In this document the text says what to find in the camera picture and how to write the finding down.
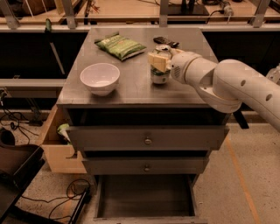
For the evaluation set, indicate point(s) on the green 7up soda can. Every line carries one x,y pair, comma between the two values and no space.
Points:
158,77

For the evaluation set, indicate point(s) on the light wooden drawer box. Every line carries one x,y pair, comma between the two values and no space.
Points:
59,155

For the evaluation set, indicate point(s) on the white robot part at right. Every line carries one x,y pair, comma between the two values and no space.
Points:
274,75

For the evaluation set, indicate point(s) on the green bag in wooden box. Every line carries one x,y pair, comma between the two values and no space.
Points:
62,131

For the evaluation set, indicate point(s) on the black cart on left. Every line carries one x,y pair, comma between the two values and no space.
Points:
19,164

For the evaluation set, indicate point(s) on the white bowl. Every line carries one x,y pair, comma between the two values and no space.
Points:
101,78

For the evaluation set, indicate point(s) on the grey middle drawer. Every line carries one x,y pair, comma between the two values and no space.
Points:
145,165

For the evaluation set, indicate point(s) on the black snack bar wrapper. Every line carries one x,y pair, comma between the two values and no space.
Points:
166,41

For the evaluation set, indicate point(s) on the green chip bag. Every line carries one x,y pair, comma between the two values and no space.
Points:
119,46

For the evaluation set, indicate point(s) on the grey open bottom drawer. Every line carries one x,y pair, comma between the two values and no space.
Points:
146,199

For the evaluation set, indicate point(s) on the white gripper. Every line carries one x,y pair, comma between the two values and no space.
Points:
178,66

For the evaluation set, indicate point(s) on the grey drawer cabinet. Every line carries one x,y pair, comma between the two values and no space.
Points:
134,102

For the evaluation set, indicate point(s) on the grey top drawer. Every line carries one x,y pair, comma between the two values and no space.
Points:
147,138

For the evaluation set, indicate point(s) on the metal railing frame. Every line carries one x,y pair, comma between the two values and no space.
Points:
79,14

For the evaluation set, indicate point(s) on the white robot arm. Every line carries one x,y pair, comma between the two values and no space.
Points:
224,86

